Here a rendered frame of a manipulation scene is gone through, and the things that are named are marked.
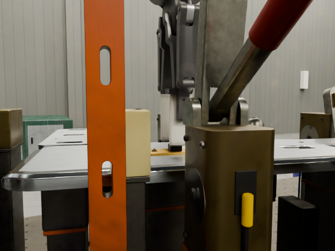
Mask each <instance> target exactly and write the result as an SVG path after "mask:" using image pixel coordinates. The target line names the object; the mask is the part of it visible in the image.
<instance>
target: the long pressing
mask: <svg viewBox="0 0 335 251"><path fill-rule="evenodd" d="M168 143H169V142H152V143H151V149H153V148H155V149H160V148H168ZM333 146H335V138H320V139H275V146H274V175H276V174H290V173H304V172H319V171H333V170H335V147H333ZM298 147H303V148H306V149H287V148H298ZM176 181H185V154H179V155H158V156H151V174H150V182H146V184H147V183H162V182H176ZM1 186H2V188H4V189H7V190H11V191H22V192H30V191H47V190H61V189H76V188H88V159H87V145H67V146H52V147H46V148H43V149H39V150H36V151H34V152H33V153H32V154H30V155H29V156H28V157H27V158H26V159H24V160H23V161H22V162H21V163H20V164H18V165H17V166H16V167H15V168H14V169H12V170H11V171H10V172H9V173H8V174H6V175H5V176H4V177H3V178H2V179H1ZM104 186H112V177H111V171H110V162H109V161H105V162H104V163H103V165H102V187H104Z"/></svg>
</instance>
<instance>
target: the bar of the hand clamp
mask: <svg viewBox="0 0 335 251"><path fill-rule="evenodd" d="M247 2H248V0H200V4H199V21H198V38H197V55H196V72H195V89H194V97H195V98H198V99H199V101H200V104H201V125H208V114H209V100H210V88H218V87H219V85H220V83H221V82H222V80H223V78H224V77H225V75H226V73H227V72H228V70H229V68H230V67H231V65H232V63H233V62H234V60H235V58H236V57H237V55H238V53H239V52H240V50H241V48H242V47H243V45H244V34H245V23H246V13H247ZM237 109H238V99H237V100H236V101H235V103H234V104H233V105H232V107H231V108H230V110H229V111H228V113H227V115H226V117H225V118H223V120H222V121H220V122H219V123H221V124H227V125H236V119H237Z"/></svg>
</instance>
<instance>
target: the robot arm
mask: <svg viewBox="0 0 335 251"><path fill-rule="evenodd" d="M150 2H151V3H153V4H155V5H158V6H160V7H161V8H162V9H163V11H162V17H161V16H160V17H159V29H157V31H156V34H157V41H158V91H159V92H160V94H161V141H169V145H170V146H185V141H184V140H183V136H184V135H185V125H183V103H184V100H185V99H186V98H192V93H193V89H195V72H196V55H197V38H198V21H199V5H196V4H197V3H199V2H200V0H150Z"/></svg>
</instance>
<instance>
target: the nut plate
mask: <svg viewBox="0 0 335 251"><path fill-rule="evenodd" d="M156 150H157V151H156V152H152V149H151V156H158V155H179V154H185V148H182V146H170V145H169V143H168V148H160V149H156Z"/></svg>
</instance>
